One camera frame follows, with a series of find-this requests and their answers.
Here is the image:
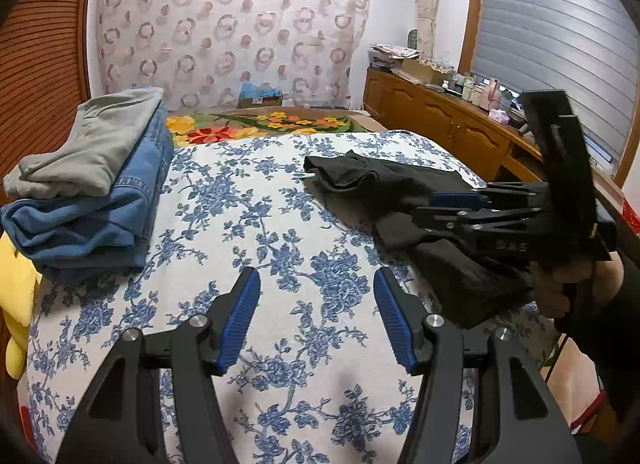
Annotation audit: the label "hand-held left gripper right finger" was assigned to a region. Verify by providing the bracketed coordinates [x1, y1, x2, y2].
[372, 266, 583, 464]

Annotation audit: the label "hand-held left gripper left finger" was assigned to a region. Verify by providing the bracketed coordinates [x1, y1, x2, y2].
[57, 266, 262, 464]

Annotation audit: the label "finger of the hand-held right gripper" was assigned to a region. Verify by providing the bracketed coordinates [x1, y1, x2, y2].
[429, 182, 549, 211]
[414, 205, 540, 233]

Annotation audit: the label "black pants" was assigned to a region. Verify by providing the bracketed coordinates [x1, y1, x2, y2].
[304, 150, 538, 329]

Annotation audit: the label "person's right forearm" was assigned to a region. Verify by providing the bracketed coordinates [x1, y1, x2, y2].
[555, 254, 640, 440]

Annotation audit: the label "folded grey pants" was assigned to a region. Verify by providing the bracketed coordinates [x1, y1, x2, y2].
[2, 87, 166, 197]

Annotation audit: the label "person's right hand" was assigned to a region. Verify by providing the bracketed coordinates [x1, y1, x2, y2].
[530, 259, 626, 321]

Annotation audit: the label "blue floral white bedspread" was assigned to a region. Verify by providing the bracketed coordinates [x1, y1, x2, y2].
[17, 130, 551, 464]

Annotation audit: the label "wooden sideboard cabinet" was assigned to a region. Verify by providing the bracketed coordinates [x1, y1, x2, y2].
[362, 68, 626, 209]

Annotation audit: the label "group of small bottles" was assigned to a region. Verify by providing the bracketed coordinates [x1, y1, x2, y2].
[450, 71, 482, 98]

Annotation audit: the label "open cardboard box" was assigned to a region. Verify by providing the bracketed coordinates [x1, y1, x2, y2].
[400, 58, 451, 87]

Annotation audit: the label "stack of papers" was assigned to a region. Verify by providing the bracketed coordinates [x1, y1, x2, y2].
[369, 42, 423, 69]

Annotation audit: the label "folded blue jeans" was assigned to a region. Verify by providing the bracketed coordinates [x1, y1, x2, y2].
[0, 106, 175, 287]

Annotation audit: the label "colourful flower blanket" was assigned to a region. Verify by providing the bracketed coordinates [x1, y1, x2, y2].
[165, 108, 388, 149]

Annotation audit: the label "beige lace curtain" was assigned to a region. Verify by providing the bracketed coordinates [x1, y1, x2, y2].
[415, 0, 443, 62]

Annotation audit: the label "box with blue cloth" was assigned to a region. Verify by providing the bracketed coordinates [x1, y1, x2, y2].
[237, 81, 283, 108]

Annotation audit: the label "yellow plush toy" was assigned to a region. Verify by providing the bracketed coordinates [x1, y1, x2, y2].
[0, 231, 43, 380]

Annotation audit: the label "wooden slatted wardrobe door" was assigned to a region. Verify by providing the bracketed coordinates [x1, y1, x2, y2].
[0, 0, 98, 185]

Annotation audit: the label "ring patterned sheer curtain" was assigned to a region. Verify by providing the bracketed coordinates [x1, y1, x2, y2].
[95, 0, 371, 112]

